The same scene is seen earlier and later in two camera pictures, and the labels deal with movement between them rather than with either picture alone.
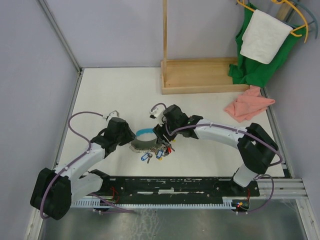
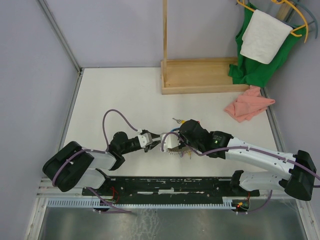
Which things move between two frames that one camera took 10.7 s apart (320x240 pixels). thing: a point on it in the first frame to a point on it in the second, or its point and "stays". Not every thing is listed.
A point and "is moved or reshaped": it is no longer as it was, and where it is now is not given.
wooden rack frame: (195, 75) stays
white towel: (264, 37) stays
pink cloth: (249, 104) stays
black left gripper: (129, 134) to (151, 146)
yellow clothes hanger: (292, 32) stays
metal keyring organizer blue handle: (145, 141) is moved or reshaped
